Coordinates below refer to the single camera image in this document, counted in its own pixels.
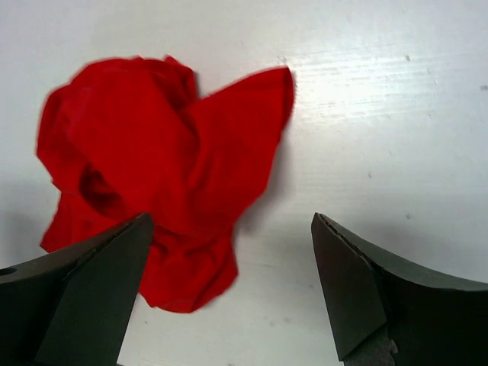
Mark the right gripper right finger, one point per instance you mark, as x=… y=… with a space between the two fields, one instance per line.
x=386 y=310

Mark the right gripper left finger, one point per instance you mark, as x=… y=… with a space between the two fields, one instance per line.
x=73 y=306

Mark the red t shirt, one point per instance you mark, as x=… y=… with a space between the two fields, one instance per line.
x=132 y=135

